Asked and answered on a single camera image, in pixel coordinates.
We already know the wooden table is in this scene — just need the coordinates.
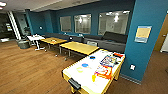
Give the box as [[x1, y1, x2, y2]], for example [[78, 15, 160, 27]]
[[58, 41, 101, 58], [40, 37, 68, 52]]

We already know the interior glass window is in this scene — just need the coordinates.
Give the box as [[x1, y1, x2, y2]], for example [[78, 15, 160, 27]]
[[59, 15, 73, 34], [73, 13, 93, 35], [97, 9, 131, 36]]

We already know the dark grey sofa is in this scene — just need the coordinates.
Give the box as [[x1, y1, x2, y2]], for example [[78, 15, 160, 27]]
[[83, 31, 128, 53]]

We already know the colourful game box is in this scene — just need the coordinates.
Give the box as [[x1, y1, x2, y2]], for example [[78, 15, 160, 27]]
[[99, 54, 118, 68]]

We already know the orange and white game box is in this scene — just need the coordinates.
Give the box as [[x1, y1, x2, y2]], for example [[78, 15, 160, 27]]
[[91, 64, 113, 82]]

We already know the white decorated table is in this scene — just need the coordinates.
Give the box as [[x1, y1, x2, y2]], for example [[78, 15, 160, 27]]
[[61, 48, 126, 94]]

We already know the red flat object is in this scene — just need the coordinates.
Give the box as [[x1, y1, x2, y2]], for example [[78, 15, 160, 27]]
[[112, 51, 125, 60]]

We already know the small white table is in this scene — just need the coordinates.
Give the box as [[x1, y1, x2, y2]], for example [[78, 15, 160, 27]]
[[26, 34, 46, 52]]

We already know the grey round pouf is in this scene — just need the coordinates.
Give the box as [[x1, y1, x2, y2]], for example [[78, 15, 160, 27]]
[[17, 39, 31, 50]]

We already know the wooden door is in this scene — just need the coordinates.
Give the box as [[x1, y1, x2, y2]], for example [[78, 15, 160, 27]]
[[154, 13, 168, 53]]

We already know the ceiling light panel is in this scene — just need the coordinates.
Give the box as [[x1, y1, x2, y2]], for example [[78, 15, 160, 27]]
[[0, 1, 8, 9]]

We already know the white wall outlet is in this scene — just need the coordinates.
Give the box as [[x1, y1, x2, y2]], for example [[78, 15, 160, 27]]
[[129, 63, 137, 71]]

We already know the yellow wall sign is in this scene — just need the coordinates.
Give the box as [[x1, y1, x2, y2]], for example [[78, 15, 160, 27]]
[[134, 25, 153, 44]]

